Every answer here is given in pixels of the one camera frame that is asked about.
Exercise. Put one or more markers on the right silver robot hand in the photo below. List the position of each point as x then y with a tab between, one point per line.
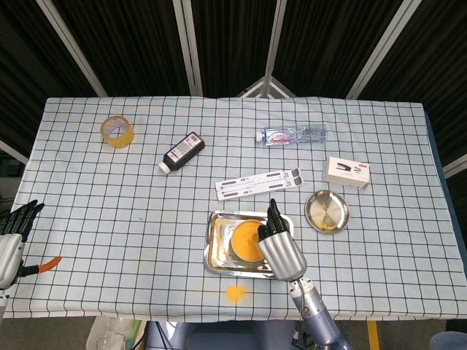
282	255

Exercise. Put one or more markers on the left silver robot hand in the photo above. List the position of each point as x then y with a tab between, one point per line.
9	255

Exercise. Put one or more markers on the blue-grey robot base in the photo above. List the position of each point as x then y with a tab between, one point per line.
237	337

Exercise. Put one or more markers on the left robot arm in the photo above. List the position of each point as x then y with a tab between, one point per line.
2	302

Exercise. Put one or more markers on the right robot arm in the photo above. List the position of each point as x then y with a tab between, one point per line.
321	321

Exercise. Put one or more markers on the beige bowl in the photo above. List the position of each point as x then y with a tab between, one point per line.
233	253

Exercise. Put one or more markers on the orange powder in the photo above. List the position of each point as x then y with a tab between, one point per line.
235	293

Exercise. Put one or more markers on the large rectangular steel tray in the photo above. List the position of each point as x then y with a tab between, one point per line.
241	273

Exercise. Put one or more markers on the small rectangular steel tray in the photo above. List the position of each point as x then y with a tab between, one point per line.
222	255

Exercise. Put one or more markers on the round steel plate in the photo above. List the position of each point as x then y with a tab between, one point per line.
326	209

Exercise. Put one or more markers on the white folding laptop stand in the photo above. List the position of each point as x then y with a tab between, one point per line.
255	184

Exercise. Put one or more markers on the white stapler box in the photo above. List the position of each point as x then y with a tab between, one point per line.
346	175

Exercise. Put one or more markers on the checkered tablecloth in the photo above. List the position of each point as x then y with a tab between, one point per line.
109	218

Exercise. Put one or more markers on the clear plastic water bottle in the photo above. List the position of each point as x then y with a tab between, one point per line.
281	136

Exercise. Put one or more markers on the clear plastic bag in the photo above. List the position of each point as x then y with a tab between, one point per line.
106	335

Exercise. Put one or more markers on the brown bottle white cap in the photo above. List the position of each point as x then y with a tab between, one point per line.
182	153

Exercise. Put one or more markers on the yellow tape roll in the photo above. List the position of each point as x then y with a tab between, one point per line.
122	140

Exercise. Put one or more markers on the black folding screen white frames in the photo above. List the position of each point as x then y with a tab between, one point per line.
138	43

